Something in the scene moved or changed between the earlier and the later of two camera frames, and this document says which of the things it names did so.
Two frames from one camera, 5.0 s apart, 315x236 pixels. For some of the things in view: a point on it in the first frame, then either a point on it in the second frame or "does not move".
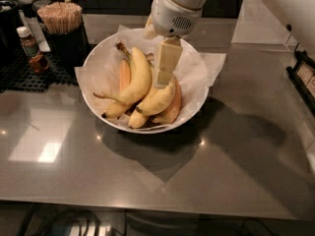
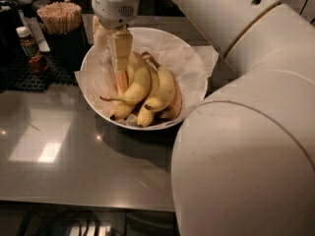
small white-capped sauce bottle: (27, 41) does not move
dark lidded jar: (27, 2) does not move
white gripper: (171, 16) -> (111, 12)
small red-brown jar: (39, 63) does not move
